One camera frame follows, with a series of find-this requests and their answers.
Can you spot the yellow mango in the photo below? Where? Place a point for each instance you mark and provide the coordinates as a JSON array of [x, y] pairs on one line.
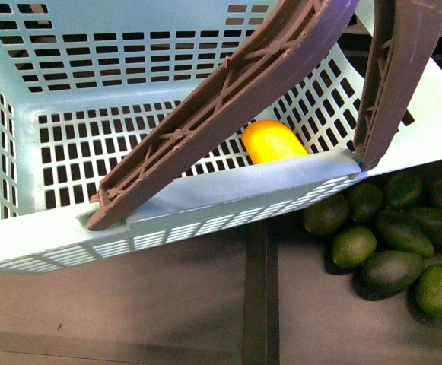
[[269, 140]]

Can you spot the brown basket handle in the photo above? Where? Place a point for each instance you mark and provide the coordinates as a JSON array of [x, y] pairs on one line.
[[288, 45]]

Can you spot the light blue plastic basket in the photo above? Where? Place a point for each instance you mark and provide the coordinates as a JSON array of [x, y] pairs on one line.
[[83, 82]]

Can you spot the green avocado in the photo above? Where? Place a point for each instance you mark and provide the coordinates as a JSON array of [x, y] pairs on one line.
[[430, 220], [428, 291], [391, 271], [352, 246], [365, 200], [327, 216], [400, 232], [402, 190]]

